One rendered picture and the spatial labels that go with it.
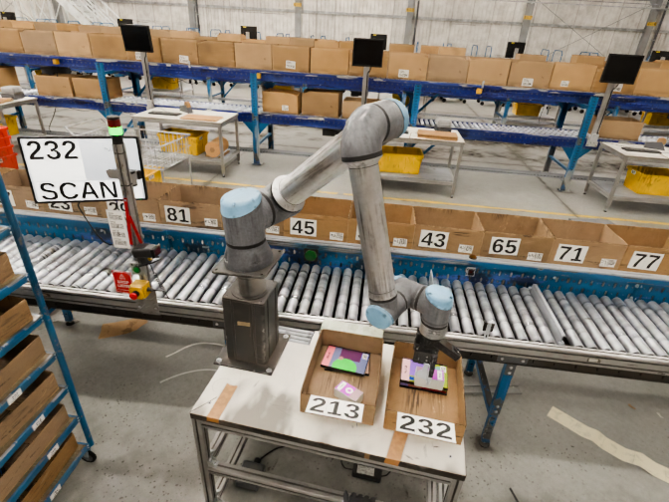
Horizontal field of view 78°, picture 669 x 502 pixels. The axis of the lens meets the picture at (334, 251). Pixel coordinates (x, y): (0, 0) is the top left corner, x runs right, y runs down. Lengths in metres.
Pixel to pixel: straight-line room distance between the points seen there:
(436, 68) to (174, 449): 5.86
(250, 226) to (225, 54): 5.82
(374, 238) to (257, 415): 0.84
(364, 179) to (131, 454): 2.01
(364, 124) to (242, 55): 6.03
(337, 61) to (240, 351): 5.53
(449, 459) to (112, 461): 1.74
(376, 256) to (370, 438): 0.70
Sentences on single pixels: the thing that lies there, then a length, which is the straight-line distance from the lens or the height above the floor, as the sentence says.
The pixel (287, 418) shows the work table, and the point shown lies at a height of 0.75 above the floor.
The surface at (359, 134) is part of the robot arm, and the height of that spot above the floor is 1.79.
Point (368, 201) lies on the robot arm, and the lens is 1.17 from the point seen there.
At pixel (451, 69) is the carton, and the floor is 1.56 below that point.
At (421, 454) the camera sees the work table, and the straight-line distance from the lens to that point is 1.63.
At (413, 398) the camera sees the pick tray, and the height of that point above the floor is 0.76.
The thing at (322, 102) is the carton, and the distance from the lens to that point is 6.64.
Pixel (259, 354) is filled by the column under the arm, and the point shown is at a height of 0.82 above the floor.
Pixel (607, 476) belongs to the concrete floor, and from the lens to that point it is 2.91.
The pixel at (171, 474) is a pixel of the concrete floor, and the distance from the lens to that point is 2.52.
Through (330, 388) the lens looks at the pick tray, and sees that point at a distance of 1.75.
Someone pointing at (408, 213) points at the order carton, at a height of 0.99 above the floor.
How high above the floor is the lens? 2.04
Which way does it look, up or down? 29 degrees down
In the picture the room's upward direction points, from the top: 3 degrees clockwise
